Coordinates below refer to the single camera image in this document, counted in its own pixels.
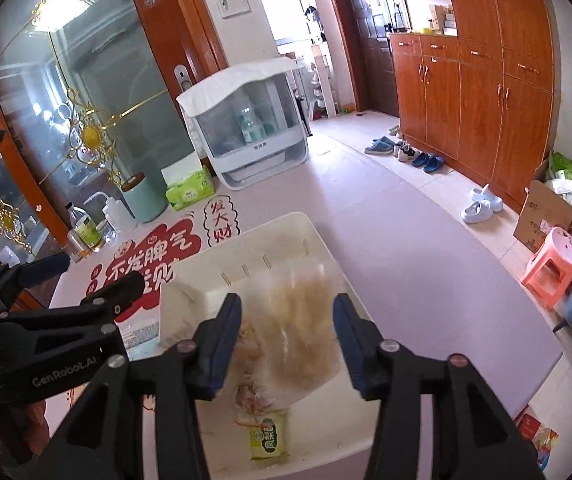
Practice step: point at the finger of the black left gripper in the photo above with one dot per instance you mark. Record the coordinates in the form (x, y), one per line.
(15, 279)
(96, 308)

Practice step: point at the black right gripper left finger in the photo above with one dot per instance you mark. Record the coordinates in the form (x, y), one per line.
(102, 435)

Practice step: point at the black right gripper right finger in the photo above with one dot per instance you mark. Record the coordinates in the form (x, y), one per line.
(473, 436)

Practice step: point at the clear bag of beige snacks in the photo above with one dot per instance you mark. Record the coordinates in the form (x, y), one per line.
(287, 347)

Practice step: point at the red cartoon table mat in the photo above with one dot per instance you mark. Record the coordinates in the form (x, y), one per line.
(152, 252)

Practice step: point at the clear bottle green label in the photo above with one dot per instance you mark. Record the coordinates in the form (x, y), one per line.
(84, 233)

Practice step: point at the mint green canister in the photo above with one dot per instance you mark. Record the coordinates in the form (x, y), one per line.
(145, 200)

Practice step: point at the white plastic storage bin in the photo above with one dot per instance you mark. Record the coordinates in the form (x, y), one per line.
(330, 424)

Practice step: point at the green tissue box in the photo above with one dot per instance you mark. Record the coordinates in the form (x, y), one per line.
(188, 181)

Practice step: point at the small green snack packet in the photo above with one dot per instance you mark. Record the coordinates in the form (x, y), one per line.
(268, 436)

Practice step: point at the pink plastic stool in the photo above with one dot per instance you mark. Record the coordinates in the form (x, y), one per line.
(548, 274)

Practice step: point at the white crocs pair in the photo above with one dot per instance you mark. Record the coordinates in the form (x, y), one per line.
(483, 205)

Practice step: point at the glass door with gold ornament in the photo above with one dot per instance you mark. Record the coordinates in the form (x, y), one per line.
(87, 99)

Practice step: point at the white countertop dish cabinet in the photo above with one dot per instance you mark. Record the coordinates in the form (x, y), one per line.
(248, 121)

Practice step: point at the brown cardboard box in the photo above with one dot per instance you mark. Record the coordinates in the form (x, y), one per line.
(541, 212)

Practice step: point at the blue slippers pair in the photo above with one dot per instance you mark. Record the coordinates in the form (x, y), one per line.
(429, 163)

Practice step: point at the orange wooden wall cabinet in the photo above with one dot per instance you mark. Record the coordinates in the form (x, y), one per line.
(482, 98)

